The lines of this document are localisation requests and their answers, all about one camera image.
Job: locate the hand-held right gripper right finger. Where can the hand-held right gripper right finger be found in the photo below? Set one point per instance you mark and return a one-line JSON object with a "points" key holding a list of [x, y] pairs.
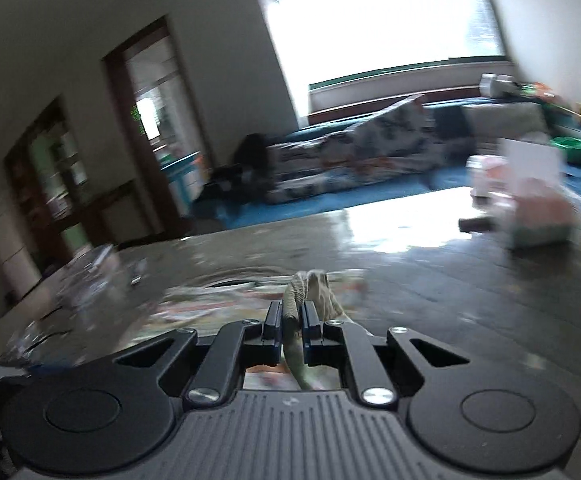
{"points": [[310, 332]]}

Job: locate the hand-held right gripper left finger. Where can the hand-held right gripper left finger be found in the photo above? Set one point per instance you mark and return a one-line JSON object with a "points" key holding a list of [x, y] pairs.
{"points": [[272, 331]]}

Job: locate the pastel patterned child's jacket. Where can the pastel patterned child's jacket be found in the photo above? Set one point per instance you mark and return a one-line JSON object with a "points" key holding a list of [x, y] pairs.
{"points": [[293, 295]]}

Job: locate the blue bed sheet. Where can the blue bed sheet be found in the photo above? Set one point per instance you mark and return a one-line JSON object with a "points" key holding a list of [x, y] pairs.
{"points": [[370, 192]]}

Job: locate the grey quilted star table cover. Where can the grey quilted star table cover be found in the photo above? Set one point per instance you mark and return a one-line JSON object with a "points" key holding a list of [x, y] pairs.
{"points": [[470, 305]]}

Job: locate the long butterfly print pillow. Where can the long butterfly print pillow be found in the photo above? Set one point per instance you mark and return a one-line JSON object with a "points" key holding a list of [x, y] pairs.
{"points": [[300, 165]]}

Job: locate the black bag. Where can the black bag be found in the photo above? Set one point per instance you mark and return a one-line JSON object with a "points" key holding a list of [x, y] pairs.
{"points": [[243, 165]]}

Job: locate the blue white cabinet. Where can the blue white cabinet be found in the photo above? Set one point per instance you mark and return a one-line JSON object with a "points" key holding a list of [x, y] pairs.
{"points": [[183, 185]]}

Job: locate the clear plastic holder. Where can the clear plastic holder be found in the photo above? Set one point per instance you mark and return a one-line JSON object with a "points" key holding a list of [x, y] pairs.
{"points": [[90, 275]]}

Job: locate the flat dark box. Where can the flat dark box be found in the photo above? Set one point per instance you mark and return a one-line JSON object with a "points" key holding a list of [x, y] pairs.
{"points": [[478, 224]]}

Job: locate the square butterfly print pillow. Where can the square butterfly print pillow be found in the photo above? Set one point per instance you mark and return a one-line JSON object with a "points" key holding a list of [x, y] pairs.
{"points": [[395, 145]]}

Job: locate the white pink wipes pack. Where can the white pink wipes pack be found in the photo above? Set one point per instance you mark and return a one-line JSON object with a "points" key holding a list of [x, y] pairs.
{"points": [[488, 177]]}

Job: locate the teal sofa bed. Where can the teal sofa bed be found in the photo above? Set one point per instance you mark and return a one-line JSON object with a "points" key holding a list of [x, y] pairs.
{"points": [[445, 120]]}

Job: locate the pink green tissue pack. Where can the pink green tissue pack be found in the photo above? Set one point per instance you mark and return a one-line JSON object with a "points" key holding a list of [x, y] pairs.
{"points": [[540, 210]]}

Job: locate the dark wooden display cabinet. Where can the dark wooden display cabinet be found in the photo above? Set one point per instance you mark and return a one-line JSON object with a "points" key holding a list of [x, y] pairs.
{"points": [[45, 180]]}

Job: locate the grey pillow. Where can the grey pillow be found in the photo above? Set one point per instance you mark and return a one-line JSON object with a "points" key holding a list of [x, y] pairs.
{"points": [[505, 125]]}

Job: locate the white plush toy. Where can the white plush toy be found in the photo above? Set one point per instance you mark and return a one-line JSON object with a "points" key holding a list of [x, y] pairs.
{"points": [[500, 85]]}

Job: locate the green plastic basin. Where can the green plastic basin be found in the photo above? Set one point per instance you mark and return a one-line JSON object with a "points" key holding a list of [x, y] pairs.
{"points": [[573, 149]]}

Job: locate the large window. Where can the large window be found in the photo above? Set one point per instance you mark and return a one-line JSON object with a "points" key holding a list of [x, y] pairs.
{"points": [[385, 15]]}

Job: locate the colourful toys pile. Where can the colourful toys pile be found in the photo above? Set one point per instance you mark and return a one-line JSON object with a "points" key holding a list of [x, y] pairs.
{"points": [[540, 91]]}

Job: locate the dark wooden doorway frame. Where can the dark wooden doorway frame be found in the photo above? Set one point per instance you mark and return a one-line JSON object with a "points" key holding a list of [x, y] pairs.
{"points": [[113, 125]]}

